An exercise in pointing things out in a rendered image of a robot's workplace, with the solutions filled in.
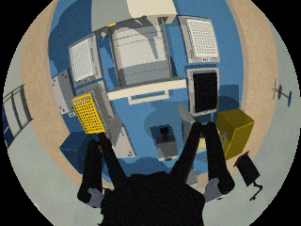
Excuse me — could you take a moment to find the blue bench mat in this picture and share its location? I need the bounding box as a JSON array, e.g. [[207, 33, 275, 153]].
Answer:
[[49, 0, 244, 177]]

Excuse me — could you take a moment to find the blue open-top bin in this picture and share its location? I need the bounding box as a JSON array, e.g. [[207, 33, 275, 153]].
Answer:
[[59, 131, 96, 174]]

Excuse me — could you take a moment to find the yellow open-top bin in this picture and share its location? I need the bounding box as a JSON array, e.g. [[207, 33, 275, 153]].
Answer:
[[216, 108, 255, 161]]

